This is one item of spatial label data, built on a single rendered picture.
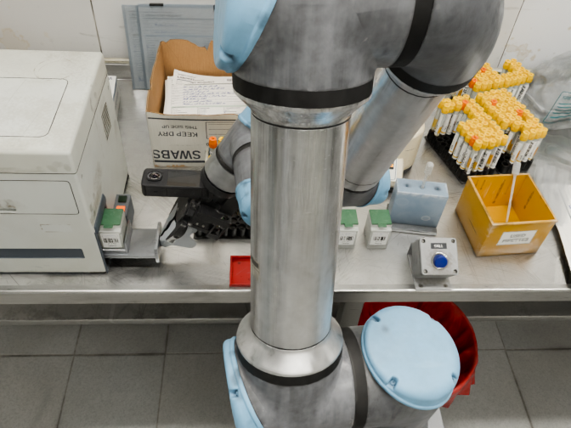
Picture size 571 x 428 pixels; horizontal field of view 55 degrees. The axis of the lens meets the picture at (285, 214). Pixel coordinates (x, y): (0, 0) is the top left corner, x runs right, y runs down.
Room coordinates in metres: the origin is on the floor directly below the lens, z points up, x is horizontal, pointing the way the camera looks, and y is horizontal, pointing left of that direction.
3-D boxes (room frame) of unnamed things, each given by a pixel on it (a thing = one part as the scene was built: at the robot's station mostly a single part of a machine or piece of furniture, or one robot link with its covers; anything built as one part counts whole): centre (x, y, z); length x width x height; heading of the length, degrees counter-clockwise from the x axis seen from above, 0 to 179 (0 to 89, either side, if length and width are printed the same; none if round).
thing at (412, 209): (0.78, -0.26, 0.92); 0.10 x 0.07 x 0.10; 88
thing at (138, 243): (0.62, 0.33, 0.92); 0.21 x 0.07 x 0.05; 96
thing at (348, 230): (0.71, -0.12, 0.91); 0.05 x 0.04 x 0.07; 6
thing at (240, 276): (0.61, 0.06, 0.88); 0.07 x 0.07 x 0.01; 6
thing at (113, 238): (0.63, 0.31, 0.95); 0.05 x 0.04 x 0.06; 6
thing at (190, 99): (1.03, 0.20, 0.95); 0.29 x 0.25 x 0.15; 6
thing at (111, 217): (0.63, 0.31, 0.98); 0.05 x 0.04 x 0.01; 6
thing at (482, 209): (0.78, -0.44, 0.93); 0.13 x 0.13 x 0.10; 11
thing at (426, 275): (0.67, -0.28, 0.92); 0.13 x 0.07 x 0.08; 6
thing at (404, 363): (0.31, -0.15, 1.12); 0.13 x 0.12 x 0.14; 103
